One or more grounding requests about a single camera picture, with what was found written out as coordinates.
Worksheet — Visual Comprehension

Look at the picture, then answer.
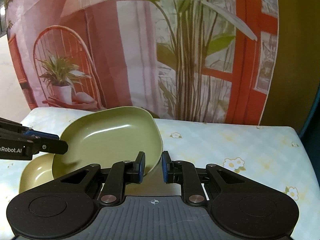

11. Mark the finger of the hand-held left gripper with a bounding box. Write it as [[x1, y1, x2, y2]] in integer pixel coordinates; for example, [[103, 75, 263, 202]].
[[0, 117, 60, 140], [32, 138, 68, 155]]

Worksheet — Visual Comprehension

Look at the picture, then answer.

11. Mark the floral checked tablecloth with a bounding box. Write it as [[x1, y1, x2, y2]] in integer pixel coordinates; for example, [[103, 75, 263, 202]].
[[0, 107, 315, 205]]

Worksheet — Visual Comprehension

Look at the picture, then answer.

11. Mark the green plate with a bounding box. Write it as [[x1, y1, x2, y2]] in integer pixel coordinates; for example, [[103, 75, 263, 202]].
[[52, 107, 164, 180]]

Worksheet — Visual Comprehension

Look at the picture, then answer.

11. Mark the teal curtain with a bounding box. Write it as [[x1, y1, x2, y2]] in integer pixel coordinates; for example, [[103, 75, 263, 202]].
[[299, 80, 320, 150]]

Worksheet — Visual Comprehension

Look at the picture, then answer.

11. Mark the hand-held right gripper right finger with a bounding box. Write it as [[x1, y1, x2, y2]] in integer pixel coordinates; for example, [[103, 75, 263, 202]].
[[162, 151, 253, 207]]

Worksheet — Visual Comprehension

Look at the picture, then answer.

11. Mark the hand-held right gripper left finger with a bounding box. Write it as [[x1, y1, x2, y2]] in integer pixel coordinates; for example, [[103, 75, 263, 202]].
[[50, 151, 146, 207]]

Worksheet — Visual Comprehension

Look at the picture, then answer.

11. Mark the pale yellow bowl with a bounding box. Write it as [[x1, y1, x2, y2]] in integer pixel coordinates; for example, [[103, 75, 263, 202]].
[[19, 154, 60, 194]]

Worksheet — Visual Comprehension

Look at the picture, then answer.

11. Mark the printed room backdrop cloth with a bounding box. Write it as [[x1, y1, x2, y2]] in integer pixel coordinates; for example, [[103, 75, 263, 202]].
[[5, 0, 279, 125]]

